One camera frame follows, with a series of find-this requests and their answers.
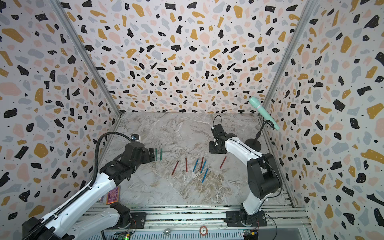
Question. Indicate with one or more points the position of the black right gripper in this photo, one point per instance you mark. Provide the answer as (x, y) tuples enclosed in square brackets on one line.
[(213, 149)]

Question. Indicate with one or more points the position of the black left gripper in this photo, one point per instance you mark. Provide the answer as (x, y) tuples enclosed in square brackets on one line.
[(147, 153)]

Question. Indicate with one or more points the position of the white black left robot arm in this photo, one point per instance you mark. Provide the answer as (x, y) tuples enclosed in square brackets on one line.
[(63, 224)]

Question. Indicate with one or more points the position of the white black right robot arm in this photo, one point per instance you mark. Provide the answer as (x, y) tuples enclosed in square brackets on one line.
[(263, 178)]

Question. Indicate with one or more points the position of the red carving knife far right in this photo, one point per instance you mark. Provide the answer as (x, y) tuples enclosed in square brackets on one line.
[(223, 162)]

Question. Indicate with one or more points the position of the blue carving knife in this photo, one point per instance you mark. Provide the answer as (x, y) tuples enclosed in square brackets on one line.
[(205, 175), (203, 166), (195, 166)]

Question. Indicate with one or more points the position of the red carving knife left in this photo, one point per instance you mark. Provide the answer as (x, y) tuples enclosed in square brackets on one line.
[(175, 167)]

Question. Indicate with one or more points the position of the black microphone stand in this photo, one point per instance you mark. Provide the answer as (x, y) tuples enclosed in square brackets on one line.
[(254, 143)]

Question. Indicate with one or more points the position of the purple orange small box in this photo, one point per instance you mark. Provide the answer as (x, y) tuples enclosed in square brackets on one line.
[(113, 196)]

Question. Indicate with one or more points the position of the mint green microphone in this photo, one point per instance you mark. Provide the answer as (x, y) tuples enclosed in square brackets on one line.
[(254, 102)]

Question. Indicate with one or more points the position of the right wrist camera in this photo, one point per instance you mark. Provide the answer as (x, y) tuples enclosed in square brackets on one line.
[(218, 131)]

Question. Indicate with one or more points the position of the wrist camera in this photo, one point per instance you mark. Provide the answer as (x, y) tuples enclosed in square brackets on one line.
[(218, 131), (135, 138)]

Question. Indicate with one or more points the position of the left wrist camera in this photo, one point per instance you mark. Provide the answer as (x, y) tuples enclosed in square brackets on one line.
[(135, 138)]

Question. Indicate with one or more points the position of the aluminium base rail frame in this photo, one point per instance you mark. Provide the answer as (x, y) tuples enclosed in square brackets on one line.
[(217, 223)]

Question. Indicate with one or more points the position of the aluminium corner post right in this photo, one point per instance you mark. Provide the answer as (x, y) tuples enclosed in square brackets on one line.
[(304, 18)]

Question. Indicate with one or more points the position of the aluminium corner post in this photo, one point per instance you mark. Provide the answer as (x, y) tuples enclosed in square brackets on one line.
[(65, 21), (304, 18)]

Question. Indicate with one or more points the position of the aluminium corner post left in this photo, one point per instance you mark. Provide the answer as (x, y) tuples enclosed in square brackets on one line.
[(65, 21)]

